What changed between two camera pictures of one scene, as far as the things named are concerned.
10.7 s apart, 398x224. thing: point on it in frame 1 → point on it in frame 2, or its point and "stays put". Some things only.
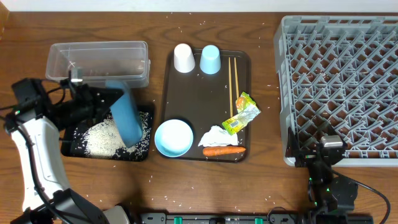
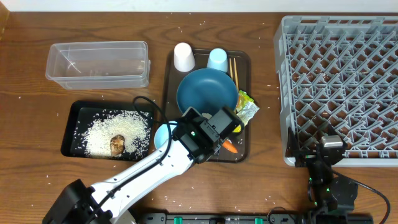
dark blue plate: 127,114 → 207,90
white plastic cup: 184,61 stays put
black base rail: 255,218 stays put
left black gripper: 90,99 → 236,131
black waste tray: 99,139 stays put
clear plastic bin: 99,61 stays put
